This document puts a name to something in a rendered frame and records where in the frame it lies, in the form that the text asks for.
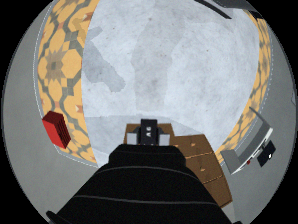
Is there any brown wooden drawer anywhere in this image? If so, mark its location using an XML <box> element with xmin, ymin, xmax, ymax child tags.
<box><xmin>205</xmin><ymin>178</ymin><xmax>230</xmax><ymax>206</ymax></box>
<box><xmin>123</xmin><ymin>123</ymin><xmax>178</xmax><ymax>147</ymax></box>
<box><xmin>186</xmin><ymin>155</ymin><xmax>222</xmax><ymax>184</ymax></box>
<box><xmin>176</xmin><ymin>135</ymin><xmax>212</xmax><ymax>159</ymax></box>

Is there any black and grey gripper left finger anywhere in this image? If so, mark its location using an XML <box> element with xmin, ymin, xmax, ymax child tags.
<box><xmin>127</xmin><ymin>126</ymin><xmax>141</xmax><ymax>145</ymax></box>

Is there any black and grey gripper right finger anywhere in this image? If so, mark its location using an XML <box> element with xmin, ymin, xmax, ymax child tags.
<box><xmin>156</xmin><ymin>127</ymin><xmax>170</xmax><ymax>146</ymax></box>

